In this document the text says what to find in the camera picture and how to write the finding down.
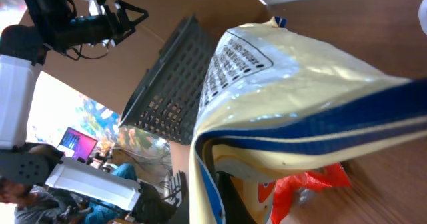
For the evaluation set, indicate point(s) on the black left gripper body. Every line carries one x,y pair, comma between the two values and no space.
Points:
67,31

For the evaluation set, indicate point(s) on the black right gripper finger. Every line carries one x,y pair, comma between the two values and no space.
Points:
235,211

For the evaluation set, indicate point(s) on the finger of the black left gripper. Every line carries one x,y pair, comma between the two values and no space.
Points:
122,8

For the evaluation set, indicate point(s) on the red snack bag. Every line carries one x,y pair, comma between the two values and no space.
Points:
299,188

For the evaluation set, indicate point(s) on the cream snack bag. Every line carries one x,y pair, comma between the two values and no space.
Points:
275,104

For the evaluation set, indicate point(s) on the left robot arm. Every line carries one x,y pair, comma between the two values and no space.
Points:
23,54

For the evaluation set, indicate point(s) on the grey plastic mesh basket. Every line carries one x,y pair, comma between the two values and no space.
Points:
166,101

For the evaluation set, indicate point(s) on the laptop with pink screen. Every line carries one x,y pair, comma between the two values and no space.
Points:
76,145

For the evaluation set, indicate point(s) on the seated person in background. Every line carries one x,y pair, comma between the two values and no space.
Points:
33,202

